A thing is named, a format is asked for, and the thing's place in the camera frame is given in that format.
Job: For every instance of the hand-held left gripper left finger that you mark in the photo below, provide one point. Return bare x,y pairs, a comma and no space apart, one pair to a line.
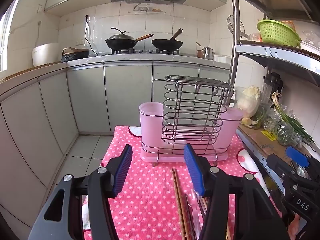
122,171

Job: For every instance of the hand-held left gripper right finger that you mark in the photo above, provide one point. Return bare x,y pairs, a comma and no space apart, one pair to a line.
193,171

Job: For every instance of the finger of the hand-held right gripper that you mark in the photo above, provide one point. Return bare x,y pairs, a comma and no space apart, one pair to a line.
277,163
297,155

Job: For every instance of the wooden chopstick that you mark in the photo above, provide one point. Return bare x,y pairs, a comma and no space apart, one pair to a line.
185,212
178,200

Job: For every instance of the clear plastic spoon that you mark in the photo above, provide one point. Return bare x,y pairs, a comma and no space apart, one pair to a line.
195,207

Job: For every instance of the pink plastic drip tray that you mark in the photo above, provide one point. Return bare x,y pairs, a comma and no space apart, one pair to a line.
175,157

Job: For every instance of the bag of green vegetables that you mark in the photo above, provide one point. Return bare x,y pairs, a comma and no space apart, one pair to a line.
285,133

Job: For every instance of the flattened cardboard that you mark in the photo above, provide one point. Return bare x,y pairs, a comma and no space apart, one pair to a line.
257,137

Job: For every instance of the green onions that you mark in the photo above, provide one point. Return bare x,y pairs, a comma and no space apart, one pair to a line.
292,122

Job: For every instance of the pink polka dot blanket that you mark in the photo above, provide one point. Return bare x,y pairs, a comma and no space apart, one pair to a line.
150,200

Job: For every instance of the pink plastic utensil cup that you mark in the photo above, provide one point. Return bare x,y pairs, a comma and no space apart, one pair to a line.
232,127
150,125

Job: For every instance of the napa cabbage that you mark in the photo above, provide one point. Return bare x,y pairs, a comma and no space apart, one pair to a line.
250,100

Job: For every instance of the black blender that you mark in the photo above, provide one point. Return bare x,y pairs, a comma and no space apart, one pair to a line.
272,85

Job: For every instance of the grey kitchen cabinets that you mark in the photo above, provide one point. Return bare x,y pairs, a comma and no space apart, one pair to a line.
85,97

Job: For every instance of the metal storage shelf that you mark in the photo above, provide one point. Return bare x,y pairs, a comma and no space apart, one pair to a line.
275,52

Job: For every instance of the white plastic box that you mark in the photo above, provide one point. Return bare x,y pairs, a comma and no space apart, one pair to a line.
308,47

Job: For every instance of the white rectangular container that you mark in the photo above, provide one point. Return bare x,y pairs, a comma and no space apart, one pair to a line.
221,58

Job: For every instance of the stainless steel kettle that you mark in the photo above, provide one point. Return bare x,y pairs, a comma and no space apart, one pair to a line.
207,53

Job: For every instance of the gas stove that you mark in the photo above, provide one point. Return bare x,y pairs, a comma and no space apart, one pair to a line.
145,51

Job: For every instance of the green plastic basket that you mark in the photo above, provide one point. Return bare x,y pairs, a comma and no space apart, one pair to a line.
277,33

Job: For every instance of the black electric pan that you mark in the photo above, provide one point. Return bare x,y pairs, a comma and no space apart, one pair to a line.
75,55

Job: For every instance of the black wok with lid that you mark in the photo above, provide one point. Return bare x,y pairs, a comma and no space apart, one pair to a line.
120,41

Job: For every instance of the white rice cooker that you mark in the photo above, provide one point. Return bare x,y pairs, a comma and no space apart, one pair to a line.
45,55

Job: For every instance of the glass wall shelf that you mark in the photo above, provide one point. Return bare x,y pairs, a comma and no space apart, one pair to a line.
147,11

